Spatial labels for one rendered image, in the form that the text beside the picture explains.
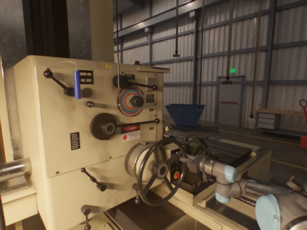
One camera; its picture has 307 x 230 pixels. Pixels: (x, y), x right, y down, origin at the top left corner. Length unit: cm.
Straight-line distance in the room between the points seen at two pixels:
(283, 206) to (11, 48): 162
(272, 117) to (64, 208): 703
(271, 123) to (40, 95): 719
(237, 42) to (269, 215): 855
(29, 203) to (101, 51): 123
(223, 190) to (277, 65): 753
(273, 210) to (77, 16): 168
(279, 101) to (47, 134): 796
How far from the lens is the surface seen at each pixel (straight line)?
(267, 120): 754
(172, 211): 194
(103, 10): 186
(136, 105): 100
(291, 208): 70
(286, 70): 825
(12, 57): 156
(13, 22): 160
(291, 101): 820
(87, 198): 112
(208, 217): 179
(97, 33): 178
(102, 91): 99
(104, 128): 93
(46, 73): 87
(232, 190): 107
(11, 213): 135
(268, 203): 69
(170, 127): 130
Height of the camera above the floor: 176
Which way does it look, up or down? 9 degrees down
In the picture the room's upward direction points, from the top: straight up
